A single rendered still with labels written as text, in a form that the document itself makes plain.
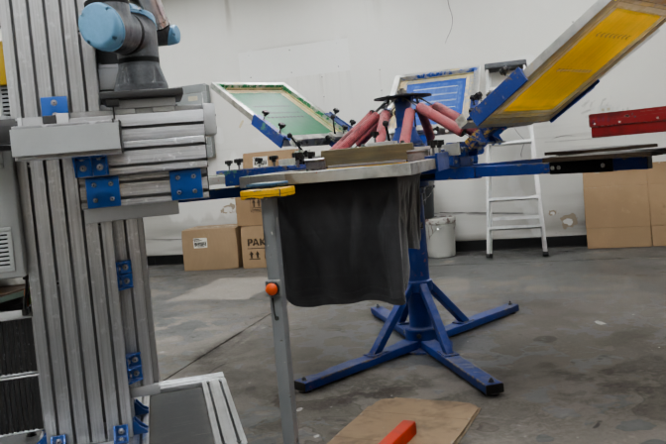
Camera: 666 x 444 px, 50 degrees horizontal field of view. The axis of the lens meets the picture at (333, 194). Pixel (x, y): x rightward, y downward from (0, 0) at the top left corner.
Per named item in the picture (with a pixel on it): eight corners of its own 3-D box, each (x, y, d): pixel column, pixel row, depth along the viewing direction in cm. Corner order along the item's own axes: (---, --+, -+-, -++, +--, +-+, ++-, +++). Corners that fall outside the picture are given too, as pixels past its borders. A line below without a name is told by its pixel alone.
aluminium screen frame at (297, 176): (411, 174, 220) (410, 163, 220) (239, 188, 237) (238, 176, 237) (446, 166, 295) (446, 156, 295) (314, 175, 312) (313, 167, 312)
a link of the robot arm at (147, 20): (166, 58, 207) (163, 12, 207) (145, 54, 194) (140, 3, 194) (130, 63, 210) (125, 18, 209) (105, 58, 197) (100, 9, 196)
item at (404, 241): (407, 302, 234) (397, 175, 232) (397, 303, 235) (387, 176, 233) (430, 277, 278) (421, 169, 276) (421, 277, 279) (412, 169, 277)
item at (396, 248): (406, 306, 232) (395, 175, 230) (279, 309, 246) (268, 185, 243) (408, 304, 235) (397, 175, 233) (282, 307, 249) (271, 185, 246)
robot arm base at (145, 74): (113, 92, 194) (109, 55, 194) (116, 98, 209) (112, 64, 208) (169, 88, 198) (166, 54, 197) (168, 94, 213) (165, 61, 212)
